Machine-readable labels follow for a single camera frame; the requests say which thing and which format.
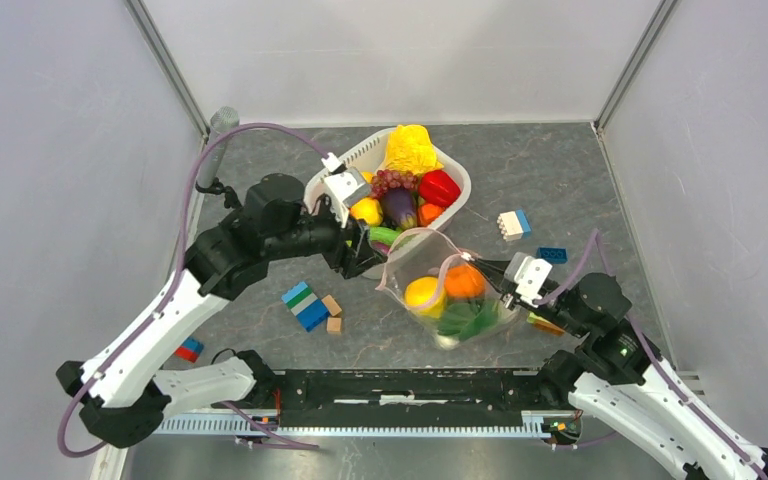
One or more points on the clear zip top bag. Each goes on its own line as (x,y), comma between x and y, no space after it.
(438,285)

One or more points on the yellow lemon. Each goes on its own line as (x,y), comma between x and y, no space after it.
(422,299)

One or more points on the green leafy bok choy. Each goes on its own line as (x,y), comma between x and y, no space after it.
(464,320)

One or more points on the green cucumber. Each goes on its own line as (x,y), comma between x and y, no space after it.
(383,235)

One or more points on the dark purple eggplant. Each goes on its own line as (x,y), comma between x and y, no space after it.
(400,207)

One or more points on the aluminium frame rail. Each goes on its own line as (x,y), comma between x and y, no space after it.
(559,429)

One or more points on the small orange pepper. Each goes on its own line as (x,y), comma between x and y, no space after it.
(427,213)

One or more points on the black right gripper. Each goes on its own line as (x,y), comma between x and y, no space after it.
(493,269)

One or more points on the purple onion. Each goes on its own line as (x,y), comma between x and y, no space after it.
(381,247)

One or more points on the orange fruit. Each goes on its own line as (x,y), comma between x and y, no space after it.
(464,282)

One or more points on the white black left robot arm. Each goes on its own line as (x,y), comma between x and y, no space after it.
(185,318)

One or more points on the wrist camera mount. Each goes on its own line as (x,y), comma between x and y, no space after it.
(527,274)
(345,185)

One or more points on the red bell pepper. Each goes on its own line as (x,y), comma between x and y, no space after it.
(439,188)

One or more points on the blue lego brick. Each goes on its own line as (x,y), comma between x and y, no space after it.
(553,255)

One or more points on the grey microphone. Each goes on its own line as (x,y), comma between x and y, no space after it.
(223,120)

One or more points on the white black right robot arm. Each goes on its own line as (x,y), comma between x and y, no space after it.
(619,376)

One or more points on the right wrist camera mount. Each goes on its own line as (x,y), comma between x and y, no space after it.
(527,274)

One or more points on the white plastic basket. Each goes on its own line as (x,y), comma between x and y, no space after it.
(368,158)

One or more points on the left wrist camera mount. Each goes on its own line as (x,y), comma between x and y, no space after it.
(345,185)

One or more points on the blue striped block stack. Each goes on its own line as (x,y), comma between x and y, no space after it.
(305,306)

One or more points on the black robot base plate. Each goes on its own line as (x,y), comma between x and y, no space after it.
(412,398)

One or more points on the orange toy block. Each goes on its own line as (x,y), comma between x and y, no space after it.
(544,325)

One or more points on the tan wooden block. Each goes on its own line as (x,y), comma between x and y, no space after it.
(334,325)
(332,306)

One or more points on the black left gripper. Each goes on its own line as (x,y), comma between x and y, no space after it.
(350,259)

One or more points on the purple grapes bunch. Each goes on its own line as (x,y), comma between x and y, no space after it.
(384,181)

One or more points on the white and blue block stack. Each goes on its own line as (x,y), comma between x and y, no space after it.
(514,225)

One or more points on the red and blue block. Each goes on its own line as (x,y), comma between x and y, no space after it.
(190,350)

